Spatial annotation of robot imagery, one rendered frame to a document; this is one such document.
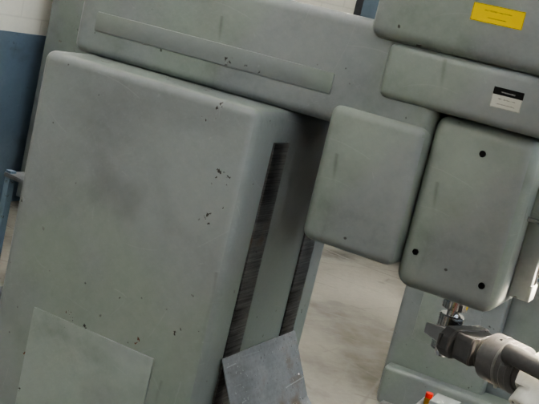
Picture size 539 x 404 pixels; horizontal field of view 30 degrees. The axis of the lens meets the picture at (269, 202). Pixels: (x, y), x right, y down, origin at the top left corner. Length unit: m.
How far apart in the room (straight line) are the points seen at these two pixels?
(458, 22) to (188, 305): 0.70
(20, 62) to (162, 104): 5.24
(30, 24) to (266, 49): 5.27
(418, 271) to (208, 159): 0.43
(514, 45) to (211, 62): 0.59
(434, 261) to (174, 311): 0.49
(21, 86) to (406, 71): 5.53
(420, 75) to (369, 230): 0.29
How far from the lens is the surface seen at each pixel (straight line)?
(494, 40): 1.73
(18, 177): 4.28
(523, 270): 1.84
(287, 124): 1.88
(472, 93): 1.75
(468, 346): 1.83
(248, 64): 1.92
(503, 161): 1.75
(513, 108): 1.73
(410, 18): 1.78
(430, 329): 1.90
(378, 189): 1.80
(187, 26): 2.00
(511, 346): 1.76
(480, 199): 1.76
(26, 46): 7.10
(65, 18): 6.96
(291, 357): 2.19
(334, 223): 1.84
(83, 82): 1.99
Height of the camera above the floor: 1.73
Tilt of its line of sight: 11 degrees down
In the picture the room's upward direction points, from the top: 13 degrees clockwise
